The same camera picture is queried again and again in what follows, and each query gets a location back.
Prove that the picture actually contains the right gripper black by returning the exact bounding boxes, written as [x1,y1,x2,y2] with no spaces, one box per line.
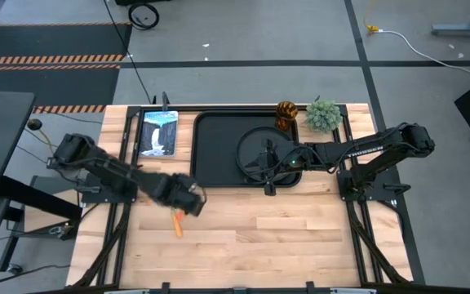
[259,137,318,198]

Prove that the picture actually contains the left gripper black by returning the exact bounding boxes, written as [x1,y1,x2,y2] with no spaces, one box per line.
[151,172,208,218]

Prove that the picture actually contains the black round plate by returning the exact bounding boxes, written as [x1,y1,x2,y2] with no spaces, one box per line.
[235,126,302,185]

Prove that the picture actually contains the amber ribbed plastic cup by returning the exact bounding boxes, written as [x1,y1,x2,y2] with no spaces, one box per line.
[275,100,299,132]

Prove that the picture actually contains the black rectangular tray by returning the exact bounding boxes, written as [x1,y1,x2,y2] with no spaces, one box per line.
[189,110,304,189]

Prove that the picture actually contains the waterfall picture book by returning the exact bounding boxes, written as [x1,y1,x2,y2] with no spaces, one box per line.
[138,110,180,158]

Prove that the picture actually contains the small pale green plant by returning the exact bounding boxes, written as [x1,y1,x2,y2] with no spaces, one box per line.
[304,99,344,134]

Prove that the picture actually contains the black floor stand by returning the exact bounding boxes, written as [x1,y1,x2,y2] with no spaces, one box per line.
[0,175,83,275]

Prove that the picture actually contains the black hazard-striped floor mat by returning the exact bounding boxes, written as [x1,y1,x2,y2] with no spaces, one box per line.
[0,21,134,65]
[0,64,122,115]

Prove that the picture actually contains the grey table leg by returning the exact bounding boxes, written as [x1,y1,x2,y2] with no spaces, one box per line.
[430,0,470,38]

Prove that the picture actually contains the black aluminium table frame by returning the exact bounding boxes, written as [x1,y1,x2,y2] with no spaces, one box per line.
[71,103,426,294]

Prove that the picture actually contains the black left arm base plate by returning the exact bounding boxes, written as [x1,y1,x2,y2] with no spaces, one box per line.
[80,171,139,205]

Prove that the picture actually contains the silver aluminium bracket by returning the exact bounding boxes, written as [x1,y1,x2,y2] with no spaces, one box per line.
[330,287,379,294]
[103,288,151,294]

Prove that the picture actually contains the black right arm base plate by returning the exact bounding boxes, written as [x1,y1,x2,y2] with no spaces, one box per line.
[336,167,400,203]

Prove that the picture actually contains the long black floor cable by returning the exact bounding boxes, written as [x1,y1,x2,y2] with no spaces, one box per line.
[103,0,157,105]

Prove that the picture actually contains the yellow floor cable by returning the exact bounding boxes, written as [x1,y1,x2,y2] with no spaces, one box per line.
[363,0,382,34]

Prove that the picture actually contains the coiled black cable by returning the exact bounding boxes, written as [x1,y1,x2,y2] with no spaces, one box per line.
[127,2,161,31]

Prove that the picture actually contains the white floor cable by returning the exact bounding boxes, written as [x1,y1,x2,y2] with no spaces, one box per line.
[378,29,470,86]

